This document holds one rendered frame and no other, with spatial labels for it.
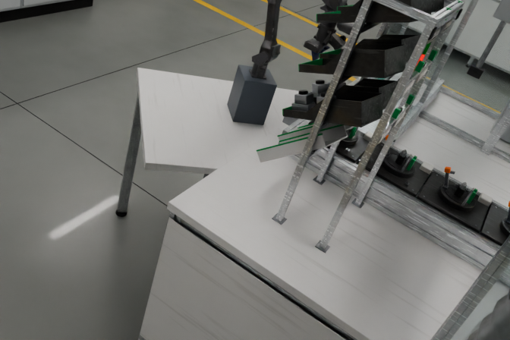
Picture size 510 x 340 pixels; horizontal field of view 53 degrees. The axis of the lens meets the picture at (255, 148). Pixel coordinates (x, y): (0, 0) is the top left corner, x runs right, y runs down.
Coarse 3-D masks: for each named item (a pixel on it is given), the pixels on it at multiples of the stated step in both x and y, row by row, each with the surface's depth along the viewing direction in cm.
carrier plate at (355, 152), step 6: (360, 132) 218; (360, 138) 213; (354, 144) 208; (360, 144) 209; (366, 144) 210; (336, 150) 200; (342, 150) 201; (354, 150) 204; (360, 150) 205; (348, 156) 198; (354, 156) 200; (360, 156) 204; (354, 162) 198
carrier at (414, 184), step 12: (372, 156) 203; (396, 156) 205; (408, 156) 204; (384, 168) 198; (396, 168) 197; (408, 168) 198; (420, 168) 206; (432, 168) 205; (396, 180) 194; (408, 180) 197; (420, 180) 199; (408, 192) 191
